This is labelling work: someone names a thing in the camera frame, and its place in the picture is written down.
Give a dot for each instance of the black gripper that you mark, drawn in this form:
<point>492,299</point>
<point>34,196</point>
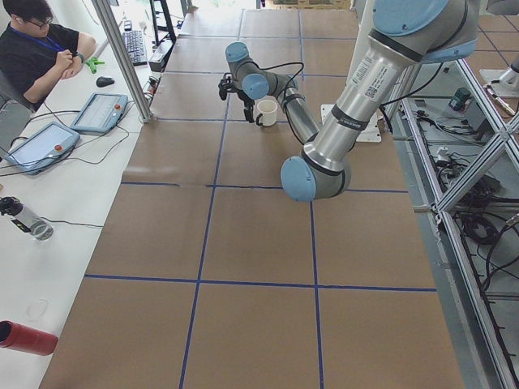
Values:
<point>244,100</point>

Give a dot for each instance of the white smiley face mug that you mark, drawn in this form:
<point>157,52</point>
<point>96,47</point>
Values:
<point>267,113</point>

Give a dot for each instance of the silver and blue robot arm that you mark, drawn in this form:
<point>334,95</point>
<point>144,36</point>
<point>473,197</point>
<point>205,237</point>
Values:
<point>403,34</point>

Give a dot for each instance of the black keyboard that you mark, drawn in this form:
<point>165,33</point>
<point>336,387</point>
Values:
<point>135,46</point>

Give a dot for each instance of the blue teach pendant far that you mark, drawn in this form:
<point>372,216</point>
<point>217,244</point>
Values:
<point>100,113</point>

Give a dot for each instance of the blue teach pendant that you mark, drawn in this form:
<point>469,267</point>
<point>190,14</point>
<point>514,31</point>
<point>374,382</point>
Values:
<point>100,113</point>
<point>45,148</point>

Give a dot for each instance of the black computer mouse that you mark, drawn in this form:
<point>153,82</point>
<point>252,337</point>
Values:
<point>104,81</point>

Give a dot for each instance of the green plastic clamp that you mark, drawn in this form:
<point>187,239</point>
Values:
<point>92,64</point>

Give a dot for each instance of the blue teach pendant near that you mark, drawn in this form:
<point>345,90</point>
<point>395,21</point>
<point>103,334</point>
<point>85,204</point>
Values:
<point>45,148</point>

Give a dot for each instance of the man in black shirt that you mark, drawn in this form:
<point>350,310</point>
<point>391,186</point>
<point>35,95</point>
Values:
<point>36,53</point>

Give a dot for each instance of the clear bottle black cap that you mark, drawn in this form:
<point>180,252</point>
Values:
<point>25,218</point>

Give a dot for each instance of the red cylindrical bottle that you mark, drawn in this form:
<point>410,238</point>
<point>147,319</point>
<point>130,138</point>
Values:
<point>21,338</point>

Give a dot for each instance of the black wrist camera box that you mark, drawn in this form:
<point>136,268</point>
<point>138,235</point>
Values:
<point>225,86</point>

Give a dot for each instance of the grey aluminium frame post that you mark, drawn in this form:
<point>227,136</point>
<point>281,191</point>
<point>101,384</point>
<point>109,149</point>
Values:
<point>110,26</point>

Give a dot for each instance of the aluminium frame rail structure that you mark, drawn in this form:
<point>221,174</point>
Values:
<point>459,139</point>

